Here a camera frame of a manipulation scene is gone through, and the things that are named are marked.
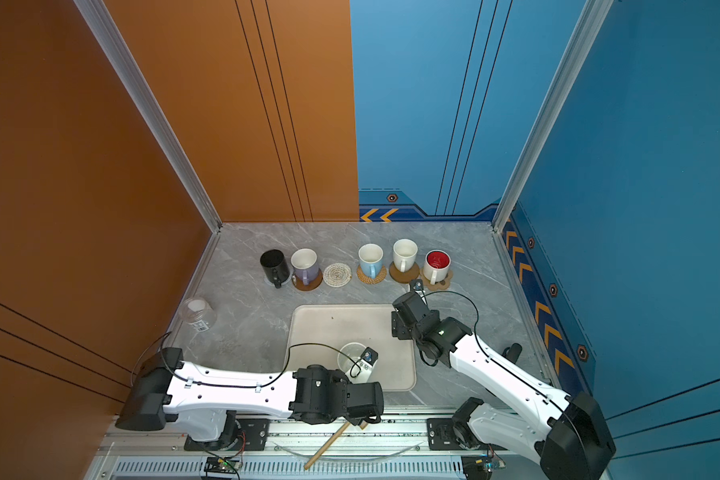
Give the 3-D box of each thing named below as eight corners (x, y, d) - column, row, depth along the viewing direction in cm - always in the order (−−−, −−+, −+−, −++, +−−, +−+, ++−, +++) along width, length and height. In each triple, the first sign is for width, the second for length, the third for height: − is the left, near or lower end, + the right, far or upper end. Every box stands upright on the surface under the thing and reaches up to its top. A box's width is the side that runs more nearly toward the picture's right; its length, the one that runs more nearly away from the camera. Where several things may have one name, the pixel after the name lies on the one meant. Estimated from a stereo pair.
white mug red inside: (424, 288, 104) (428, 273, 97) (421, 265, 110) (424, 249, 103) (448, 288, 104) (454, 273, 97) (443, 265, 110) (448, 249, 103)
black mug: (262, 276, 107) (254, 258, 99) (280, 263, 111) (273, 245, 103) (279, 291, 103) (272, 274, 95) (297, 278, 107) (291, 260, 99)
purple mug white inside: (292, 291, 102) (286, 275, 95) (297, 264, 110) (292, 248, 102) (317, 291, 102) (313, 275, 95) (320, 264, 110) (317, 248, 102)
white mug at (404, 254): (393, 283, 105) (395, 263, 96) (392, 259, 112) (394, 238, 103) (415, 283, 105) (419, 263, 96) (412, 259, 112) (416, 238, 103)
